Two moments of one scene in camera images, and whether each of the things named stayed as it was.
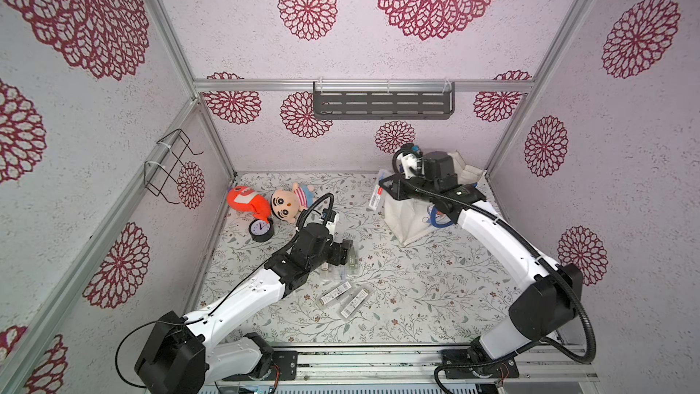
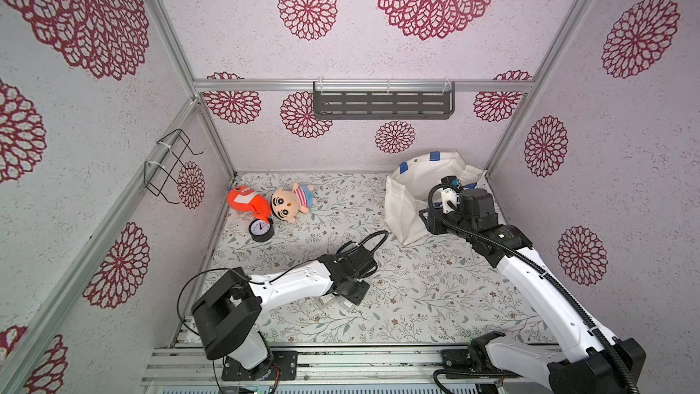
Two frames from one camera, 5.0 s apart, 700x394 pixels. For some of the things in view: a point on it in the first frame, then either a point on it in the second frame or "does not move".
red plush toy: [244, 198] does not move
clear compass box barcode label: [334, 293] does not move
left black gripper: [340, 252] -> [361, 294]
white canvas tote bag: [410, 220] does not move
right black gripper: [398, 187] -> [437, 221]
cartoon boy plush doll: [286, 204] does not move
